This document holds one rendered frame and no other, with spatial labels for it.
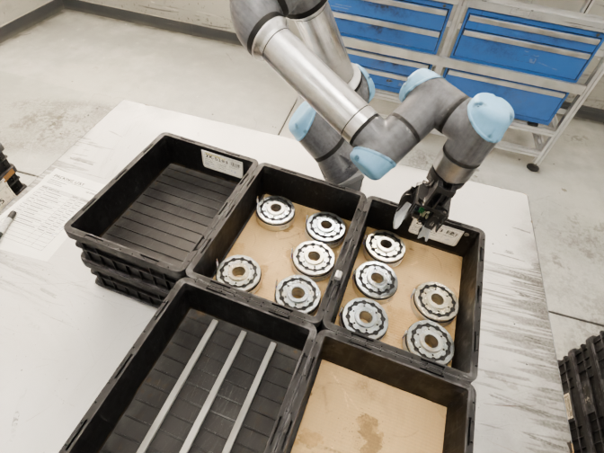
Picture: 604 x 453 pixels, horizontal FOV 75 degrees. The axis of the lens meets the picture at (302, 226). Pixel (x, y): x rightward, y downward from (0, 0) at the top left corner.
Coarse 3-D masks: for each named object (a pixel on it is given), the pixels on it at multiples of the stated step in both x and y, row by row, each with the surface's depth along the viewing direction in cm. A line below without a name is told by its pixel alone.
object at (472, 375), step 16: (368, 208) 98; (448, 224) 97; (464, 224) 97; (352, 240) 90; (480, 240) 94; (480, 256) 92; (480, 272) 87; (336, 288) 81; (480, 288) 85; (480, 304) 82; (480, 320) 79; (352, 336) 75; (368, 336) 75; (400, 352) 73; (432, 368) 72; (448, 368) 72
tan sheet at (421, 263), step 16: (416, 256) 102; (432, 256) 102; (448, 256) 103; (352, 272) 97; (400, 272) 98; (416, 272) 98; (432, 272) 99; (448, 272) 99; (352, 288) 94; (400, 288) 95; (384, 304) 91; (400, 304) 92; (336, 320) 88; (400, 320) 89; (416, 320) 89; (384, 336) 86; (400, 336) 86
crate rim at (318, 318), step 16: (256, 176) 102; (304, 176) 103; (240, 192) 97; (352, 192) 101; (224, 224) 90; (352, 224) 94; (208, 240) 87; (192, 272) 81; (224, 288) 79; (272, 304) 78; (320, 304) 79; (304, 320) 76; (320, 320) 76
